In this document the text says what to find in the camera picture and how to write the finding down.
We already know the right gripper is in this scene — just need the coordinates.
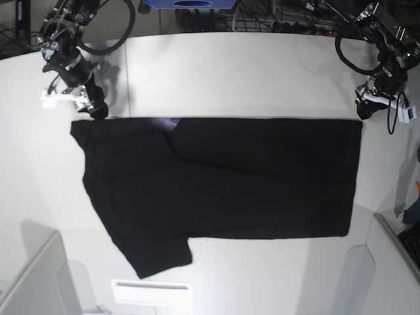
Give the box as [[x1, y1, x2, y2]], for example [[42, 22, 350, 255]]
[[42, 49, 109, 120]]

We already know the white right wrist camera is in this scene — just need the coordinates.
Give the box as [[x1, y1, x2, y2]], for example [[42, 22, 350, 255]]
[[41, 89, 91, 112]]

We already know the black keyboard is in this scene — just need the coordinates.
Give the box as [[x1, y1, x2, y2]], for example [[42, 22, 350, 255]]
[[398, 226, 420, 267]]

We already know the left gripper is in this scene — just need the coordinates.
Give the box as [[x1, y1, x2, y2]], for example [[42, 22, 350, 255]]
[[356, 67, 408, 120]]

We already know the black T-shirt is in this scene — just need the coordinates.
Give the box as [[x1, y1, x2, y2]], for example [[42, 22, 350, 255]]
[[70, 117, 363, 279]]

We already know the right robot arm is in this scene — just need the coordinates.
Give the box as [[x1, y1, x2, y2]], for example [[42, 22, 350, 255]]
[[37, 1, 135, 120]]

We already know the blue box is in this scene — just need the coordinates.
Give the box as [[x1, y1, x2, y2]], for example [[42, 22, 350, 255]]
[[146, 0, 236, 10]]

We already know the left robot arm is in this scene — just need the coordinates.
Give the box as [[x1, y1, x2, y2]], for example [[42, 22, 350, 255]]
[[329, 1, 419, 124]]

